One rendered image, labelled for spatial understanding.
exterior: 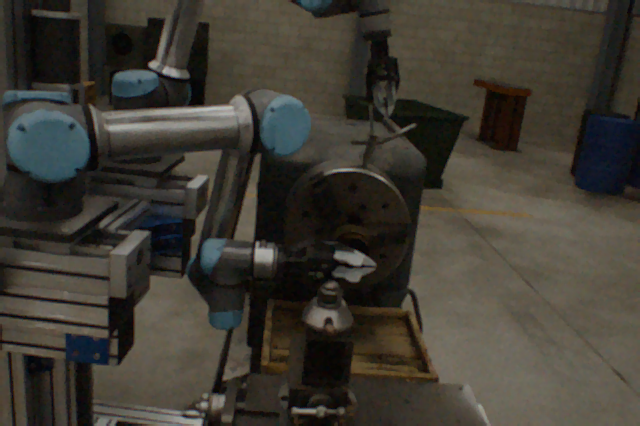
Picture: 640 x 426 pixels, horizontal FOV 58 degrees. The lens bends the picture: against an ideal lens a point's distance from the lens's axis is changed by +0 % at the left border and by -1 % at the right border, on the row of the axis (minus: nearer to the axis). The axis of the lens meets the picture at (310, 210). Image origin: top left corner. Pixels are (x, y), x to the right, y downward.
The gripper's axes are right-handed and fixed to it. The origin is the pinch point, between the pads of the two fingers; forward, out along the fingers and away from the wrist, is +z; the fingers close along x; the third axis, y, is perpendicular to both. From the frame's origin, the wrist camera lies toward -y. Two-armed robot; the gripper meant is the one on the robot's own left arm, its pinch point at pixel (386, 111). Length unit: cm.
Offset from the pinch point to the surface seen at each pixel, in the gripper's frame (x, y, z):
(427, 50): 220, -998, 56
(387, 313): -9, 24, 45
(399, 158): 1.7, 1.1, 12.9
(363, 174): -9.7, 18.7, 11.0
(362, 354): -17, 43, 45
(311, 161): -21.7, 2.8, 9.3
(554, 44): 469, -1008, 86
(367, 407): -19, 73, 35
